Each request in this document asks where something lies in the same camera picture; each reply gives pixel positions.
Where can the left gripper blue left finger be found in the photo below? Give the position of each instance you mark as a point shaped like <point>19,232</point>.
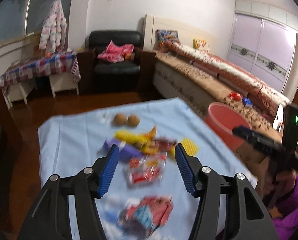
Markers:
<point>105,169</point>

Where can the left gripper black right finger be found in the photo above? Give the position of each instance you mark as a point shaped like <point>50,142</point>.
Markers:
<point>186,171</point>

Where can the maroon snack wrapper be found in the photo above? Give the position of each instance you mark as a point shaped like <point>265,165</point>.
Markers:
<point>164,144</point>

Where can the orange peel strip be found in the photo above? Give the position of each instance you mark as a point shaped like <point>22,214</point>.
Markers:
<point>152,133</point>

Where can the pink plastic trash bin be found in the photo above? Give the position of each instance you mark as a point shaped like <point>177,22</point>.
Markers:
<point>222,119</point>

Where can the right hand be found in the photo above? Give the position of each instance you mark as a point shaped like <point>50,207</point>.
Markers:
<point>274,188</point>

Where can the yellow foam fruit net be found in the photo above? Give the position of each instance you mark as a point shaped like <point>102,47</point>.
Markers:
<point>189,146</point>

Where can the purple bag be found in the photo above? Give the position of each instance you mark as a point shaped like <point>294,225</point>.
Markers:
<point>126,151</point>

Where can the red white snack packet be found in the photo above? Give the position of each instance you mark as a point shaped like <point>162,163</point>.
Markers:
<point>146,170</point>

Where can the yellow crumpled wrapper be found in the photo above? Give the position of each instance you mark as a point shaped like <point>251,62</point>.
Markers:
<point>142,143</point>

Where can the left walnut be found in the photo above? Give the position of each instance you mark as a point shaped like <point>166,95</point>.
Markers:
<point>119,119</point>

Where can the walnut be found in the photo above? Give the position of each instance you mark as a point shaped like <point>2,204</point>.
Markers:
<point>133,121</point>
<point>119,119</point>

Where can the light blue table cloth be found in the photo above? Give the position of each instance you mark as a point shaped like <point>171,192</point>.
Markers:
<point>70,143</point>

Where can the right walnut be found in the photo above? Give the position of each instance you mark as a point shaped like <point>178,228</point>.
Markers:
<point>133,121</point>

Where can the rolled floral quilt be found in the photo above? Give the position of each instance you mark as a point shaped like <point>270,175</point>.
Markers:
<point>264,95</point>

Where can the blue tissue pack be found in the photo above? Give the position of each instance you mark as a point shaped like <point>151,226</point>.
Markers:
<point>247,102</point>

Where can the red wrapper on bed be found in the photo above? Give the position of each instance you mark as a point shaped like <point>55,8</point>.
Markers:
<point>236,96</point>

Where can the purple fuzzy right sleeve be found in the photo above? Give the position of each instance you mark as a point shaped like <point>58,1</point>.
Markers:
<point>287,225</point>

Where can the black leather armchair far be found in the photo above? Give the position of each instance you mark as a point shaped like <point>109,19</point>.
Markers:
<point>134,74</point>

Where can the bed with brown blanket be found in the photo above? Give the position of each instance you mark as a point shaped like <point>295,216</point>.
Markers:
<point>175,75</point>

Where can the checkered cloth side table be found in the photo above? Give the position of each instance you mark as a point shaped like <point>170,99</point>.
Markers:
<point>61,68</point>

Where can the lilac wardrobe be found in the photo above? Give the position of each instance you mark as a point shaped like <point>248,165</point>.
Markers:
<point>264,42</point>

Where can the pink garment on armchair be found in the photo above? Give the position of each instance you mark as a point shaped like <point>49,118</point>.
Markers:
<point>114,53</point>

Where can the yellow floral pillow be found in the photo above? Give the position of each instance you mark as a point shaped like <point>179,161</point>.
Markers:
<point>201,45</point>

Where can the colourful pillow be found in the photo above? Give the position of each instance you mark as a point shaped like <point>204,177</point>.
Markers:
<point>164,36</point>

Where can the hanging pastel puffer jacket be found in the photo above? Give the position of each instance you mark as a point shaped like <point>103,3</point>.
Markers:
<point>53,34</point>

